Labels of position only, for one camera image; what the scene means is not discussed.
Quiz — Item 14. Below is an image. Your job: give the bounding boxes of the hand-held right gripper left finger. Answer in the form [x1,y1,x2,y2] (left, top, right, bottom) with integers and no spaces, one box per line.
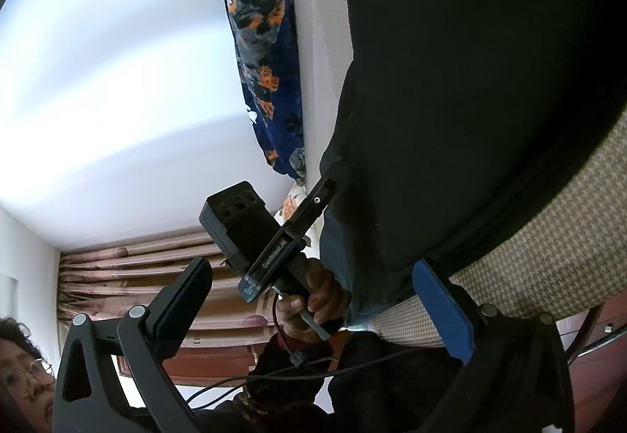
[51,257,214,433]

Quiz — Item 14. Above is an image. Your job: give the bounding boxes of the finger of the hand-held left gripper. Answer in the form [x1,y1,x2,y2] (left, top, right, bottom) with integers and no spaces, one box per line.
[286,175,340,239]

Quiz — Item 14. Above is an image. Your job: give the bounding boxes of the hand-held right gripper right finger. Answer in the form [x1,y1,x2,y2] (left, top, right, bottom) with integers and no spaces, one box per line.
[411,259,576,433]

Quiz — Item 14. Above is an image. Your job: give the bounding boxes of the black pants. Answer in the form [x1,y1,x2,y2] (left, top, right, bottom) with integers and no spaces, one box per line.
[318,0,627,331]

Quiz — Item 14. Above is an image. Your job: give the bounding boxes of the person's left hand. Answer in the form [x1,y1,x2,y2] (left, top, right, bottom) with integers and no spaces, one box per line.
[274,259,352,344]

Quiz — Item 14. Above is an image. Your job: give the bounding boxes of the floral white pillow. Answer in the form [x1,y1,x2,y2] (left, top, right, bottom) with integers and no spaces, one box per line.
[274,182,309,225]

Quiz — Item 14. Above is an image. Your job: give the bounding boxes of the beige patterned curtain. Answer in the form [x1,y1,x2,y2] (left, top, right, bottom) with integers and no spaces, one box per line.
[58,230,295,336]

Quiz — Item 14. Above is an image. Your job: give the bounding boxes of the person's glasses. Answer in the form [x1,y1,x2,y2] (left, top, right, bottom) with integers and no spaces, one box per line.
[0,359,53,390]

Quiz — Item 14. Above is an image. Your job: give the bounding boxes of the person's head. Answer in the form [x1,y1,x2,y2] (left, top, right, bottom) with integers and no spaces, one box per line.
[0,318,56,433]

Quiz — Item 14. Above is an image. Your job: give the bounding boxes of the navy dog print blanket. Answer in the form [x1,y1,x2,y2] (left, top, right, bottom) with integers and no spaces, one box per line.
[223,0,308,186]

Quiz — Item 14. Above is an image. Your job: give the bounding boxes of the black cable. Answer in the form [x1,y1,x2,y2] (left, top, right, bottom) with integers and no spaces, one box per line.
[183,291,422,409]

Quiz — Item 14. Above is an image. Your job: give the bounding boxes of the brown wooden bed frame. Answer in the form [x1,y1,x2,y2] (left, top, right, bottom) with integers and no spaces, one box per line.
[558,291,627,433]

